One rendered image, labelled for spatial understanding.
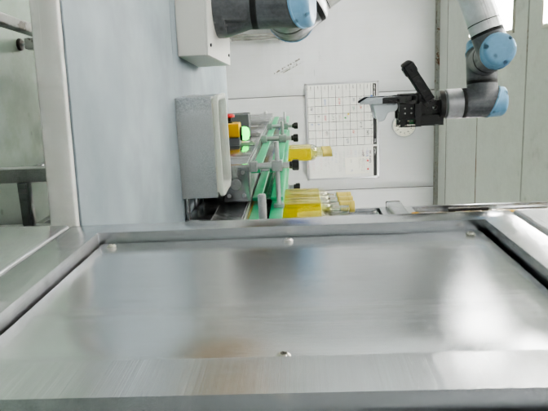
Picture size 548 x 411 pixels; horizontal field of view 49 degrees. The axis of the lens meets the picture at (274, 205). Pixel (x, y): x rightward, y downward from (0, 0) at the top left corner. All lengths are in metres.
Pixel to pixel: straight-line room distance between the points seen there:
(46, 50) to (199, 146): 0.63
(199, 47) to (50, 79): 0.68
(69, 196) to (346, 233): 0.33
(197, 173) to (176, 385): 1.01
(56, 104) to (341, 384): 0.51
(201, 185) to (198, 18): 0.37
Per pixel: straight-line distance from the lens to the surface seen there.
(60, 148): 0.74
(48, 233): 0.68
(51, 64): 0.74
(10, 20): 1.94
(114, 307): 0.48
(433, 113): 1.57
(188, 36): 1.39
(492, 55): 1.45
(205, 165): 1.31
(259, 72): 7.47
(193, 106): 1.30
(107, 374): 0.35
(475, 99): 1.57
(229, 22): 1.46
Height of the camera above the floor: 1.01
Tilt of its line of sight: 3 degrees down
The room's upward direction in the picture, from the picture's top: 88 degrees clockwise
